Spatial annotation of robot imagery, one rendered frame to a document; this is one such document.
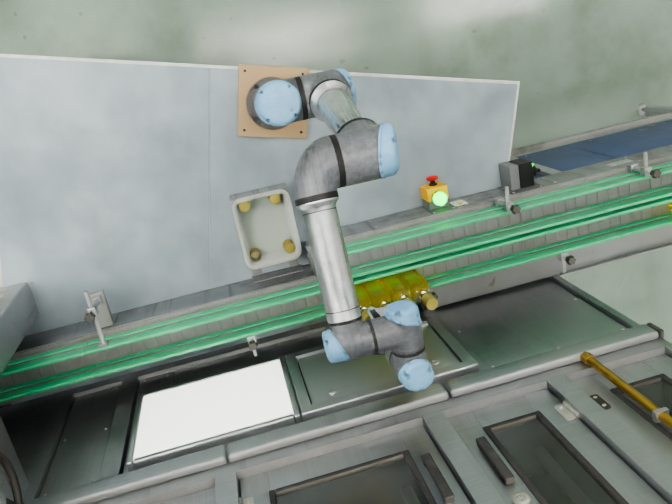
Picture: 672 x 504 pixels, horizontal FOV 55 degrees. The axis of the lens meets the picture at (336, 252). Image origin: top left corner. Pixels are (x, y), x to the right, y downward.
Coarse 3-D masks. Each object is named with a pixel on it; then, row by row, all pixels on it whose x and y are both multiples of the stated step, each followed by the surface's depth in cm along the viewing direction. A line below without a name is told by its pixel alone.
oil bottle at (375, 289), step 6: (366, 282) 193; (372, 282) 192; (378, 282) 191; (366, 288) 189; (372, 288) 188; (378, 288) 187; (384, 288) 186; (372, 294) 184; (378, 294) 183; (384, 294) 182; (390, 294) 183; (372, 300) 182; (378, 300) 181; (384, 300) 181; (390, 300) 181; (378, 306) 181
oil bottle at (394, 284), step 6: (390, 276) 193; (396, 276) 192; (384, 282) 190; (390, 282) 189; (396, 282) 188; (402, 282) 187; (390, 288) 185; (396, 288) 184; (402, 288) 183; (408, 288) 183; (396, 294) 182; (402, 294) 181; (408, 294) 182; (396, 300) 182
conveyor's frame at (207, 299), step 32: (608, 160) 219; (640, 160) 211; (480, 192) 213; (544, 192) 205; (352, 224) 207; (384, 224) 200; (416, 224) 199; (224, 288) 202; (256, 288) 197; (128, 320) 192; (160, 320) 192; (32, 352) 187; (0, 384) 188
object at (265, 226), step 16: (272, 192) 191; (256, 208) 199; (272, 208) 200; (288, 208) 194; (240, 224) 194; (256, 224) 200; (272, 224) 201; (288, 224) 202; (240, 240) 193; (256, 240) 202; (272, 240) 203; (272, 256) 201; (288, 256) 199
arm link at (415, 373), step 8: (424, 352) 144; (392, 360) 149; (400, 360) 143; (408, 360) 142; (416, 360) 142; (424, 360) 143; (400, 368) 143; (408, 368) 141; (416, 368) 141; (424, 368) 141; (400, 376) 143; (408, 376) 141; (416, 376) 141; (424, 376) 142; (432, 376) 142; (408, 384) 142; (416, 384) 142; (424, 384) 142
